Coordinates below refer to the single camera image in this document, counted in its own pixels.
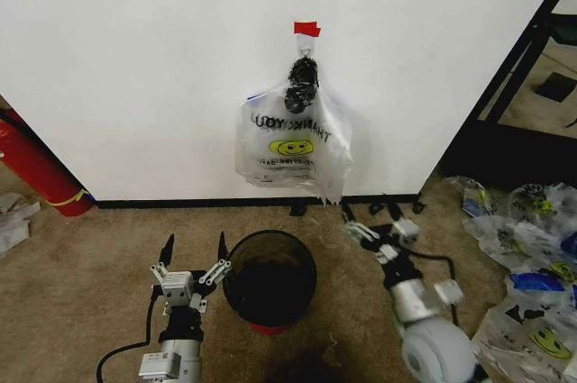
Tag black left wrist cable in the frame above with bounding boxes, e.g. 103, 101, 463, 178
96, 286, 169, 383

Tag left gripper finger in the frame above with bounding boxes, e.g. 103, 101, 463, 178
150, 233, 177, 287
197, 232, 233, 287

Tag black flat square object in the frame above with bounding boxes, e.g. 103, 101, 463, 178
535, 70, 575, 103

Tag red tape strip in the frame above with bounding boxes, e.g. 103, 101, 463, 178
292, 21, 324, 39

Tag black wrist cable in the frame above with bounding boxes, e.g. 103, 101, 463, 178
405, 252, 462, 325
96, 286, 169, 383

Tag crumpled grey plastic bag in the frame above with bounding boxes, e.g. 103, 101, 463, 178
0, 192, 42, 259

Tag clear plastic bag blue print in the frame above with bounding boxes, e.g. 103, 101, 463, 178
503, 260, 577, 310

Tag clear smiley garbage bag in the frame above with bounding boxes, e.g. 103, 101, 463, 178
234, 55, 355, 209

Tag black baseboard strip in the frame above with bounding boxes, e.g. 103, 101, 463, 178
91, 193, 424, 211

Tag clear smiley plastic bag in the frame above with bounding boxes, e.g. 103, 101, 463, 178
508, 181, 577, 242
444, 174, 498, 223
463, 213, 564, 268
471, 295, 577, 378

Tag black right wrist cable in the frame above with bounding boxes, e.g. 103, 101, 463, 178
405, 252, 462, 325

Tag red fire extinguisher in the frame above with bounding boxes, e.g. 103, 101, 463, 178
0, 106, 96, 218

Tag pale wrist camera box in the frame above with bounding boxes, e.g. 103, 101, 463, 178
390, 219, 421, 245
160, 271, 194, 306

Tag dark round trash bin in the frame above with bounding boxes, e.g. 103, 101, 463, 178
221, 229, 318, 337

